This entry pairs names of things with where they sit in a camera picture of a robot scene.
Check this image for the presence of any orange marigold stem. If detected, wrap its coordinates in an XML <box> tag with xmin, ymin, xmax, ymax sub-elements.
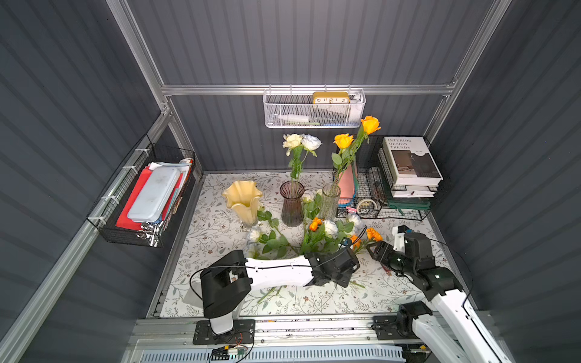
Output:
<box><xmin>354</xmin><ymin>228</ymin><xmax>383</xmax><ymax>253</ymax></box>

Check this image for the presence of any cream white rose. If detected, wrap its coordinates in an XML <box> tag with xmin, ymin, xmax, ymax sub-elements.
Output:
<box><xmin>282</xmin><ymin>134</ymin><xmax>304</xmax><ymax>182</ymax></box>

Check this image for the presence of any yellow orange rose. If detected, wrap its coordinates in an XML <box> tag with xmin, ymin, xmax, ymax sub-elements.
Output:
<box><xmin>351</xmin><ymin>116</ymin><xmax>381</xmax><ymax>164</ymax></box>

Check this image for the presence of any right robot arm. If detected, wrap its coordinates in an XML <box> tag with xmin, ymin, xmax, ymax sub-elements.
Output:
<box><xmin>366</xmin><ymin>228</ymin><xmax>511</xmax><ymax>362</ymax></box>

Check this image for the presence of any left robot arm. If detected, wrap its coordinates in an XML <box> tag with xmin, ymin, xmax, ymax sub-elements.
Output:
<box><xmin>192</xmin><ymin>247</ymin><xmax>360</xmax><ymax>336</ymax></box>

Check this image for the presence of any pile of flowers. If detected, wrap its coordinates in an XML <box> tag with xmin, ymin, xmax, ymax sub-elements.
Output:
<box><xmin>244</xmin><ymin>190</ymin><xmax>366</xmax><ymax>305</ymax></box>

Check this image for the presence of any clear glass vase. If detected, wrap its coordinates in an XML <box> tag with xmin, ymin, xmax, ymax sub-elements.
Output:
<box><xmin>320</xmin><ymin>183</ymin><xmax>341</xmax><ymax>220</ymax></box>

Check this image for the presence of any tape roll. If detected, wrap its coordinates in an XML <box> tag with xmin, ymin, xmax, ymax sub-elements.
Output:
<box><xmin>356</xmin><ymin>198</ymin><xmax>378</xmax><ymax>216</ymax></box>

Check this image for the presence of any floral table mat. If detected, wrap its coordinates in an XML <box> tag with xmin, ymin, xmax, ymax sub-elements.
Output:
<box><xmin>157</xmin><ymin>172</ymin><xmax>424</xmax><ymax>318</ymax></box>

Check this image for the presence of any pink folder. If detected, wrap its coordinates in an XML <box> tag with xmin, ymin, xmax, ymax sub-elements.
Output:
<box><xmin>338</xmin><ymin>165</ymin><xmax>356</xmax><ymax>206</ymax></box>

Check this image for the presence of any purple ribbed glass vase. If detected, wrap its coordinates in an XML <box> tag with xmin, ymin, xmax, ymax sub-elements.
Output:
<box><xmin>279</xmin><ymin>181</ymin><xmax>305</xmax><ymax>227</ymax></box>

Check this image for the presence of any interior design trends book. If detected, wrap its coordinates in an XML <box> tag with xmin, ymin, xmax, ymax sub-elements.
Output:
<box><xmin>383</xmin><ymin>136</ymin><xmax>443</xmax><ymax>187</ymax></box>

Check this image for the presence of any yellow wavy vase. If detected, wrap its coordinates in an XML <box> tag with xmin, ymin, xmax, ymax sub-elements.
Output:
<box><xmin>222</xmin><ymin>181</ymin><xmax>263</xmax><ymax>226</ymax></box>

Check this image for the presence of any yellow clock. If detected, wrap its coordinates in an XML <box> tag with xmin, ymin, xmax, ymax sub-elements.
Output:
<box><xmin>313</xmin><ymin>92</ymin><xmax>350</xmax><ymax>104</ymax></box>

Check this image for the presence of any white plastic case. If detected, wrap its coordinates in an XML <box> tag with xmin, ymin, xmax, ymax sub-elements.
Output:
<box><xmin>126</xmin><ymin>166</ymin><xmax>181</xmax><ymax>223</ymax></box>

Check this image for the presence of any red folder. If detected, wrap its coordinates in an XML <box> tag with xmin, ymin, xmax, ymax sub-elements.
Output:
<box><xmin>115</xmin><ymin>163</ymin><xmax>186</xmax><ymax>231</ymax></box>

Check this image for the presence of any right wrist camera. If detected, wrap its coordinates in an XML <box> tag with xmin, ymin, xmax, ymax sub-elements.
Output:
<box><xmin>392</xmin><ymin>225</ymin><xmax>409</xmax><ymax>253</ymax></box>

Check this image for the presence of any black wire desk organizer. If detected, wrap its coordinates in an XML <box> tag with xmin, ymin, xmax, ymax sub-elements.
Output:
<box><xmin>336</xmin><ymin>136</ymin><xmax>441</xmax><ymax>221</ymax></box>

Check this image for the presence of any white wire wall basket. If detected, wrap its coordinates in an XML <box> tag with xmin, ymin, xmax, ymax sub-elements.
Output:
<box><xmin>263</xmin><ymin>87</ymin><xmax>367</xmax><ymax>129</ymax></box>

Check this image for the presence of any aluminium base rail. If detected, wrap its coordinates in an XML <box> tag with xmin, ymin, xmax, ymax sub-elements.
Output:
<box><xmin>122</xmin><ymin>312</ymin><xmax>422</xmax><ymax>362</ymax></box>

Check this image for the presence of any black wire side basket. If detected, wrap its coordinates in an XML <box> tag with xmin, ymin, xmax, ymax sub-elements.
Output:
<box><xmin>87</xmin><ymin>136</ymin><xmax>197</xmax><ymax>248</ymax></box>

